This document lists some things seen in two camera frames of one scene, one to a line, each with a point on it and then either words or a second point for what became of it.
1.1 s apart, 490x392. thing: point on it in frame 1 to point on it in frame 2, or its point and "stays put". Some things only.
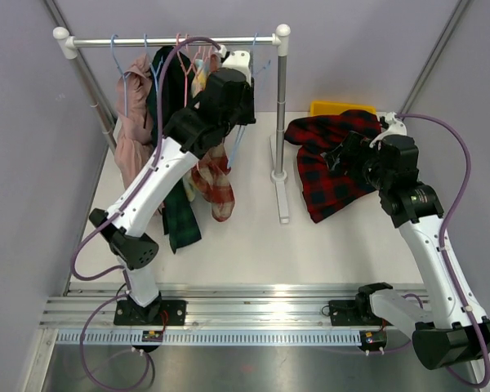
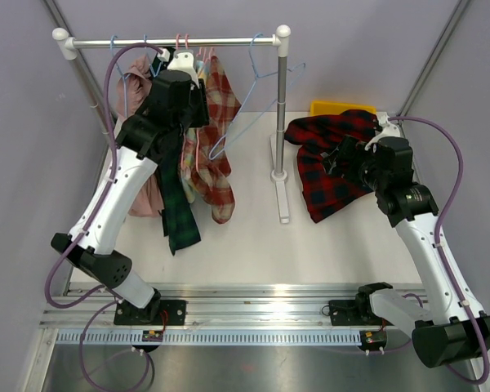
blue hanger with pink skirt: x=123 y=74 stays put
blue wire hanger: x=241 y=129 to x=251 y=87
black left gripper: x=247 y=94 to x=198 y=95
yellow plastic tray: x=326 y=108 stays put
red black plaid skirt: x=325 y=189 stays put
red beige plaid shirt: x=215 y=181 stays put
